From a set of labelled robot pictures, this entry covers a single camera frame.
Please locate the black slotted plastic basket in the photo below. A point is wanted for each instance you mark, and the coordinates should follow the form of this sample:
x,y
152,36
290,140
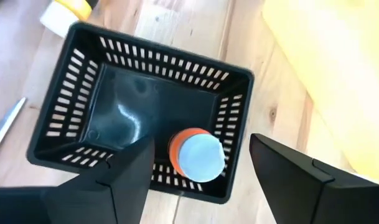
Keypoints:
x,y
130,102

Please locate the yellow paint bottle white cap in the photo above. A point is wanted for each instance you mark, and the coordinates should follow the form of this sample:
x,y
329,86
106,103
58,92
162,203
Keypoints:
x,y
74,7

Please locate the yellow plastic tray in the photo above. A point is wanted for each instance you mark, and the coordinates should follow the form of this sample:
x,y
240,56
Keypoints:
x,y
338,77

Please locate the orange paint bottle white cap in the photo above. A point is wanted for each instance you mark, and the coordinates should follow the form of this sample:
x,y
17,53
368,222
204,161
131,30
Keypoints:
x,y
201,158

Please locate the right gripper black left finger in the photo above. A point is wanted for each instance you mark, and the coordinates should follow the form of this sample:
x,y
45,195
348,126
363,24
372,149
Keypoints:
x,y
120,186

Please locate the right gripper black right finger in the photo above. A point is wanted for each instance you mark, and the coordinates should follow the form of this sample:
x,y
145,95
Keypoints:
x,y
288,180

